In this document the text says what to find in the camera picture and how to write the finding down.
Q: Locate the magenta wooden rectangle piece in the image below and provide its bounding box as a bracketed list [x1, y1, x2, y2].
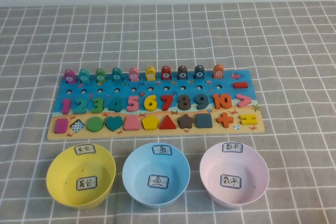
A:
[54, 118, 69, 134]

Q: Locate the wooden number puzzle board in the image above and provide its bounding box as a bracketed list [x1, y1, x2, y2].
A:
[46, 69, 266, 141]

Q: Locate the red wooden triangle piece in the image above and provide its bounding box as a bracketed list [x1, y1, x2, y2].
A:
[159, 114, 177, 130]

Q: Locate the brown wooden star piece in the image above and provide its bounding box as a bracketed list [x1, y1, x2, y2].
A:
[176, 113, 195, 129]

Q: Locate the yellow wooden pentagon piece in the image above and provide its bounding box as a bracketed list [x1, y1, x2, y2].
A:
[142, 115, 160, 131]

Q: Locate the dark blue wooden square piece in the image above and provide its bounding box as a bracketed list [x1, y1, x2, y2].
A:
[195, 113, 213, 129]

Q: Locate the pink wooden trapezoid piece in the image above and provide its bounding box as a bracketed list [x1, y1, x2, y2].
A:
[123, 115, 141, 131]

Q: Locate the teal wooden heart piece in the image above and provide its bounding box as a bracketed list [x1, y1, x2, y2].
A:
[104, 115, 123, 132]

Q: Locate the light blue plastic bowl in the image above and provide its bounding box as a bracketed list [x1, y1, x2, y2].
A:
[122, 142, 191, 209]

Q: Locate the green wooden circle piece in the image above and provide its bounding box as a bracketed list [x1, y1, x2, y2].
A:
[87, 116, 104, 133]

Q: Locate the pink plastic bowl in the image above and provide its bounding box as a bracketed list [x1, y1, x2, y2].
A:
[198, 141, 270, 208]

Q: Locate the yellow plastic bowl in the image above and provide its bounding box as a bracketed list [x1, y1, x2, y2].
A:
[46, 144, 117, 210]

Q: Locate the red wooden numeral 7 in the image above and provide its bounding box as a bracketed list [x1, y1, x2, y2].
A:
[160, 94, 174, 111]

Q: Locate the brown wooden numeral 8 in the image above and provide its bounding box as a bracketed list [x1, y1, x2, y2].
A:
[177, 94, 192, 111]

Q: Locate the yellow wooden numeral 6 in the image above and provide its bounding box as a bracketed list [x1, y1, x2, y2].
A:
[143, 94, 158, 112]

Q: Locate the red fish peg number 7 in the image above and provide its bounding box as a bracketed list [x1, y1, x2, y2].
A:
[160, 65, 172, 80]

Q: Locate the brown fish peg number 8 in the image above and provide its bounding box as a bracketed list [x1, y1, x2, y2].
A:
[177, 65, 188, 80]

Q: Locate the yellow fish peg number 6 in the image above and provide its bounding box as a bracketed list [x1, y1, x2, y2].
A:
[145, 66, 156, 81]

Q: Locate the dark blue wooden numeral 9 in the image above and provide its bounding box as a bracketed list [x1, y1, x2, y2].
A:
[194, 93, 209, 110]

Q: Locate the pink wooden numeral 5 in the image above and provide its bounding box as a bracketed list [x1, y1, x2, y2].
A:
[126, 95, 140, 112]

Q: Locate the dark blue fish peg number 9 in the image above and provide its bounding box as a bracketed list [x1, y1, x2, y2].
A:
[194, 65, 206, 80]

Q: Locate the pink fish peg number 5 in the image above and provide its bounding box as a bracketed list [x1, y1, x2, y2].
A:
[128, 66, 140, 82]

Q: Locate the orange wooden numeral 10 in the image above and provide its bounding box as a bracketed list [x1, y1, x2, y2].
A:
[212, 93, 233, 109]

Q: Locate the teal wooden numeral 4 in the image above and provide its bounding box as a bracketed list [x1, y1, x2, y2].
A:
[107, 97, 123, 113]

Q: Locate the teal fish peg number 4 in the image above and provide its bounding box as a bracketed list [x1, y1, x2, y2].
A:
[111, 67, 123, 82]

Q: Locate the orange fish peg number 10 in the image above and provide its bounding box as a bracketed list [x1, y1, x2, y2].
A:
[213, 63, 224, 79]

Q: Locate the grey checked tablecloth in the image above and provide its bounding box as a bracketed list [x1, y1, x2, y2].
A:
[0, 1, 336, 224]

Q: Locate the orange wooden plus sign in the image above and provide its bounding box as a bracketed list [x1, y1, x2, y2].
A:
[216, 112, 234, 127]

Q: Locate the green wooden numeral 3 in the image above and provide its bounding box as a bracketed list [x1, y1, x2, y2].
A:
[90, 97, 105, 113]

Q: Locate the green fish peg number 3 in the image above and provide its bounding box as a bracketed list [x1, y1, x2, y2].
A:
[94, 68, 107, 82]

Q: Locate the pink wooden greater-than sign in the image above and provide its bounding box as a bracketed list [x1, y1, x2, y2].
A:
[236, 93, 253, 108]

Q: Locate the yellow wooden equals sign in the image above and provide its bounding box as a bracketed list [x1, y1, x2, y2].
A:
[239, 114, 257, 126]

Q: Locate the teal fish peg number 2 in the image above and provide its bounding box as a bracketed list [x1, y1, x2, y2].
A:
[78, 68, 91, 83]

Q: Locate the teal wooden numeral 2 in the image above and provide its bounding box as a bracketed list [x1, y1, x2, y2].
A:
[73, 98, 89, 114]

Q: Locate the magenta fish peg number 1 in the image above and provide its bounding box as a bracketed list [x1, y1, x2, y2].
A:
[64, 69, 77, 83]

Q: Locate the magenta wooden numeral 1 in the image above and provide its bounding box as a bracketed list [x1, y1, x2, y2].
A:
[60, 98, 71, 115]

